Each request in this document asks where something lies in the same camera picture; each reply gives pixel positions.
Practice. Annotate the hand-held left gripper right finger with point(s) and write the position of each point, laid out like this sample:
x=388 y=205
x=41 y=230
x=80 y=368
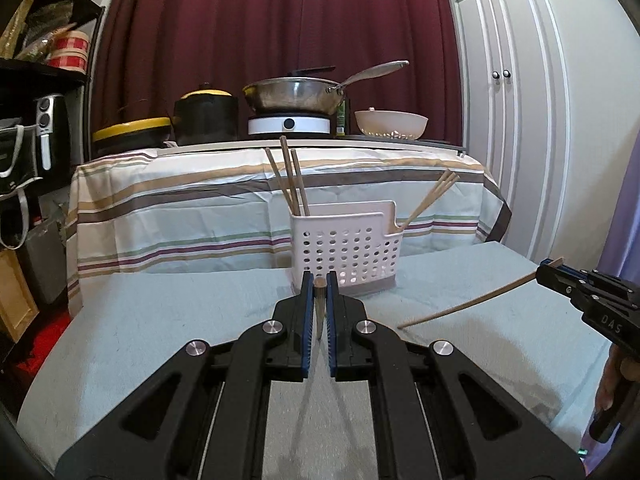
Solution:
x=332 y=340

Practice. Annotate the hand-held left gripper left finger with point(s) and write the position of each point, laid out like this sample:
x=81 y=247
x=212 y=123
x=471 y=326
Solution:
x=305 y=320

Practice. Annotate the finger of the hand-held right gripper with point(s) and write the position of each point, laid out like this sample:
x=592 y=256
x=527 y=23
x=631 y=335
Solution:
x=552 y=275
x=607 y=285

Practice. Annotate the wooden chopstick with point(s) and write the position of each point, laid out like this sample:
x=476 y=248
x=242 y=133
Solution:
x=320 y=305
x=475 y=299

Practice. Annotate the perforated plastic utensil holder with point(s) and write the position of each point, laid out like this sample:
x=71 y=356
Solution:
x=345 y=250

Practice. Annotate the bunch of wooden chopsticks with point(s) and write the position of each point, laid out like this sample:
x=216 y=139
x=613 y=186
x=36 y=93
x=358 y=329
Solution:
x=299 y=182

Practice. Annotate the person's right hand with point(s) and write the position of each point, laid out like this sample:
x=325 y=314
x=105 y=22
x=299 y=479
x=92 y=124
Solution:
x=612 y=380

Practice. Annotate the white wardrobe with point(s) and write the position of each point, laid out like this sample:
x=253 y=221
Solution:
x=530 y=135

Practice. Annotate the striped tablecloth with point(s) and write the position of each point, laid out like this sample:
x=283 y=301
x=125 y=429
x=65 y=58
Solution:
x=200 y=210

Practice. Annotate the light grey table mat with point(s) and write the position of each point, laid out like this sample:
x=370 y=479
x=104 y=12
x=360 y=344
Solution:
x=150 y=320

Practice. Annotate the black tray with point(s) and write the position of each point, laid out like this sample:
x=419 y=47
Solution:
x=445 y=144

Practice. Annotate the flat grey board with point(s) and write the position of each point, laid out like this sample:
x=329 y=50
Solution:
x=225 y=145

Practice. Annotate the white induction cooker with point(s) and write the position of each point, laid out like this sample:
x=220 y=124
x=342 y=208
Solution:
x=287 y=125

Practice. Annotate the dark oil bottle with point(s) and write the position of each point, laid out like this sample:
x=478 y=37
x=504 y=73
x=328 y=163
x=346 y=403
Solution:
x=341 y=120

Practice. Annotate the white bowl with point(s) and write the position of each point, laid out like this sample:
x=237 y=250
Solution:
x=390 y=122

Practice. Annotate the stainless steel wok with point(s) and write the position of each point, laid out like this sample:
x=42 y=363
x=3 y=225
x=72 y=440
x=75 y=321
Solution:
x=290 y=95

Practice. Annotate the black pot with yellow lid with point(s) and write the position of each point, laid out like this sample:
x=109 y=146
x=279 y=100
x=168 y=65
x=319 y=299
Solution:
x=205 y=117

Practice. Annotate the flat black and yellow cooker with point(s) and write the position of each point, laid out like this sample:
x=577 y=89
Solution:
x=130 y=135

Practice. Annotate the red cloth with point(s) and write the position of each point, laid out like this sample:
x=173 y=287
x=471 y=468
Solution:
x=40 y=330

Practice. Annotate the grey storage bin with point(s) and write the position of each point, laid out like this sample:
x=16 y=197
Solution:
x=45 y=260

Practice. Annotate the wooden box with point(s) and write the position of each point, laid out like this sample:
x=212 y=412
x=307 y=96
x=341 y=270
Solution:
x=17 y=295

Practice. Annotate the maroon curtain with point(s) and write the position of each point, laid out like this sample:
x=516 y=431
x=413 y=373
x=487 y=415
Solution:
x=270 y=20

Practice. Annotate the black and silver air fryer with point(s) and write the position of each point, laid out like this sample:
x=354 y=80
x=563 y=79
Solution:
x=50 y=125

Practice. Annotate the black tote bag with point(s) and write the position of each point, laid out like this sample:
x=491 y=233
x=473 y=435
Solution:
x=15 y=165

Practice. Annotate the black shelving unit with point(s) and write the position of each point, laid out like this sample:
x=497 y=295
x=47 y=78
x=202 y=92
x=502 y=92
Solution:
x=45 y=77

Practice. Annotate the red and white round tin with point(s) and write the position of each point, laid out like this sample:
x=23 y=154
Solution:
x=69 y=50

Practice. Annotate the clear plastic packets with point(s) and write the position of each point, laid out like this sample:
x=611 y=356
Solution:
x=47 y=25

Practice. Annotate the gold bag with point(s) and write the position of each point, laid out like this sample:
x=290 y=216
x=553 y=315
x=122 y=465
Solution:
x=15 y=30

